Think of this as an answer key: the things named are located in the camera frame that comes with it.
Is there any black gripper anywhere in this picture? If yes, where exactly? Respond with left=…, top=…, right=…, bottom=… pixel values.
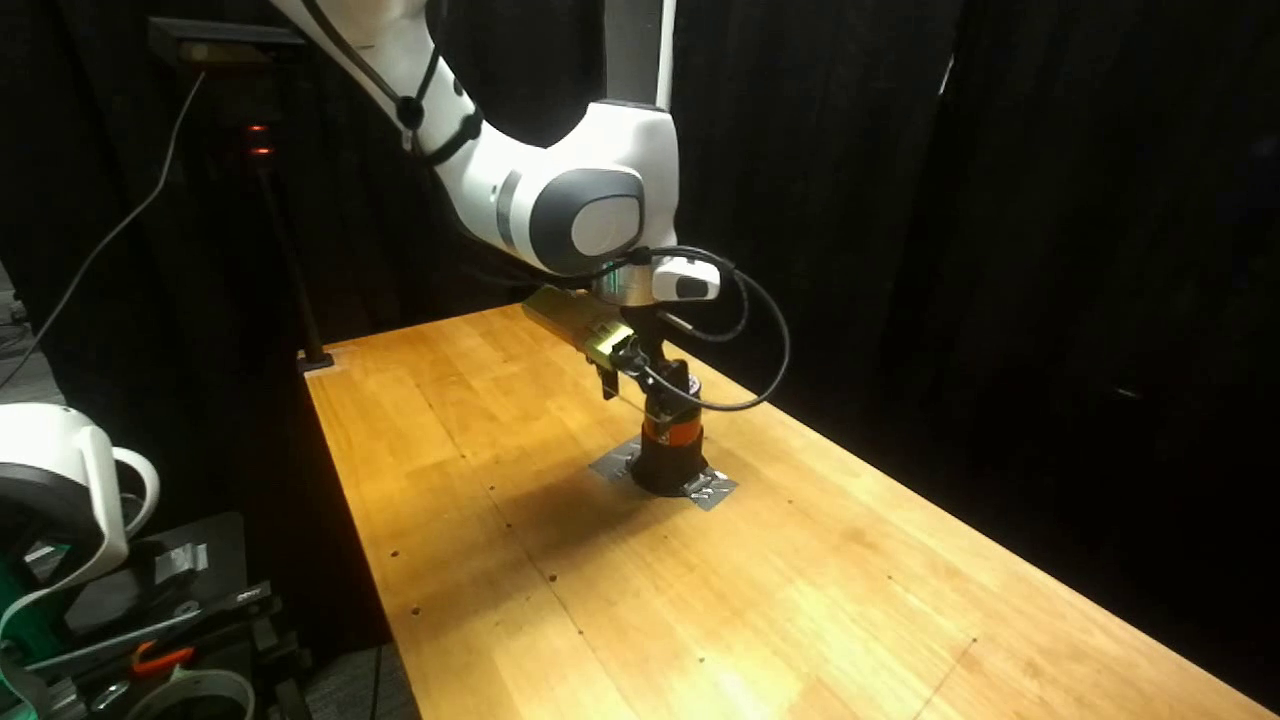
left=591, top=306, right=702, bottom=410

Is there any white vertical pole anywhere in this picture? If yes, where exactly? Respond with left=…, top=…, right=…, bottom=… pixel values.
left=598, top=0, right=679, bottom=121

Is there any black curtain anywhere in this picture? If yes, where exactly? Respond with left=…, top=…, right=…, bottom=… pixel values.
left=0, top=0, right=1280, bottom=713

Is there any grey tape roll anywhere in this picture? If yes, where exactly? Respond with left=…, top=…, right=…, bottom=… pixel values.
left=123, top=659, right=261, bottom=720

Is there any olive wrist camera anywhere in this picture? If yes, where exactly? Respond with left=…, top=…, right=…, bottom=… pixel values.
left=523, top=286, right=639, bottom=370

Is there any black looped gripper cable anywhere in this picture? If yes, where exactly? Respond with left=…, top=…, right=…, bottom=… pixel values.
left=613, top=242, right=796, bottom=415

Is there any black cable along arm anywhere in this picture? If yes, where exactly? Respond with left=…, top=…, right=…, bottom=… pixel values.
left=297, top=0, right=482, bottom=174

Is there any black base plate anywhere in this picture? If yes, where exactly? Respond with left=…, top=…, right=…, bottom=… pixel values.
left=54, top=509, right=274, bottom=643

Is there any white hanging cable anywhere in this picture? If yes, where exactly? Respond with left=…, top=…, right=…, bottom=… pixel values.
left=0, top=69, right=210, bottom=396

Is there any camera bar atop stand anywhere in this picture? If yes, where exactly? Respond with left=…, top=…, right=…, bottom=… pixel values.
left=144, top=17, right=316, bottom=77

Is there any black clamp orange handle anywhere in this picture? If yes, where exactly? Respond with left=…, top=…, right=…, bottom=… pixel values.
left=76, top=583, right=297, bottom=687

